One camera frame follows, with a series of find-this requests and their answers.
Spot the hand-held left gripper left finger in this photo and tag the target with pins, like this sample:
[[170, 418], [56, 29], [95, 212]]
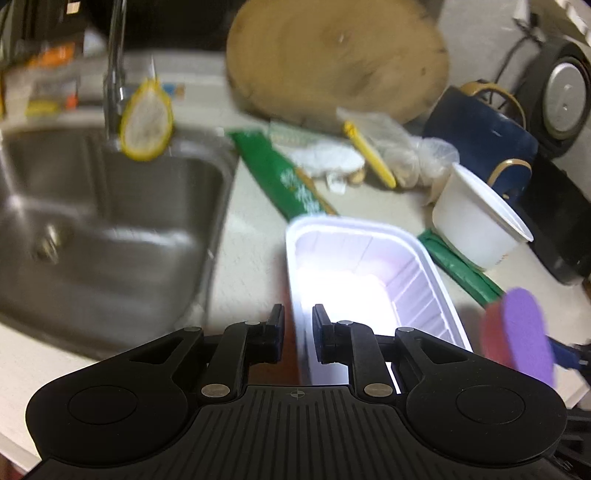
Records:
[[277, 333]]

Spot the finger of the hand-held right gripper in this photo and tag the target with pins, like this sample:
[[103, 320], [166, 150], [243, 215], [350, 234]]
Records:
[[565, 355]]

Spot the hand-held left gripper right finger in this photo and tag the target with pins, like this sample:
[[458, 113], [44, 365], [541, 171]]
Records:
[[318, 333]]

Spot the purple and red disc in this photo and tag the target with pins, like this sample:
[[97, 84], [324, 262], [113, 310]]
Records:
[[526, 332]]

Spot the white plastic tray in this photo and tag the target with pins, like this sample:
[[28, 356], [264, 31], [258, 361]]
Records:
[[351, 258]]

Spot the yellow rimmed mesh scrubber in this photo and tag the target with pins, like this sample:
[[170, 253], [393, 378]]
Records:
[[369, 154], [145, 124]]

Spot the clear plastic bag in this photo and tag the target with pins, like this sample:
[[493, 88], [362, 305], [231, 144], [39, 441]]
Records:
[[415, 157]]

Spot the dark green wrapper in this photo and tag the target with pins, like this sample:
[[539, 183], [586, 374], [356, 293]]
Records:
[[457, 267]]

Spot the green snack packet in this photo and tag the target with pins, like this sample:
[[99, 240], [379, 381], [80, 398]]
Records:
[[277, 170]]

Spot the white plastic bowl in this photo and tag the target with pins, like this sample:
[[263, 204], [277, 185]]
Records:
[[466, 221]]

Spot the white plastic bag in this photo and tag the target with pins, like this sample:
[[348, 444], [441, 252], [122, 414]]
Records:
[[330, 159]]

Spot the stainless steel sink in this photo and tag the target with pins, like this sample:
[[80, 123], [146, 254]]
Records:
[[115, 221]]

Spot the green striped dishcloth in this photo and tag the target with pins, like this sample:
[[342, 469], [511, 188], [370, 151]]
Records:
[[288, 134]]

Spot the navy blue kitchen appliance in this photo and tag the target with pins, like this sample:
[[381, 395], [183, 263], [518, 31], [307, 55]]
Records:
[[471, 129]]

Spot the black rice cooker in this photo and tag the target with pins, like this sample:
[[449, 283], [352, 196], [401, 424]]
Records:
[[565, 97]]

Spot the round wooden cutting board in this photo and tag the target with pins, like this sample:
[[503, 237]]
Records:
[[332, 55]]

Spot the small orange item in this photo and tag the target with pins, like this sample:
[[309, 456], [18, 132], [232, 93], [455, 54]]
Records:
[[70, 101]]

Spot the chrome faucet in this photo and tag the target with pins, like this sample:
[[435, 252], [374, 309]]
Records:
[[115, 55]]

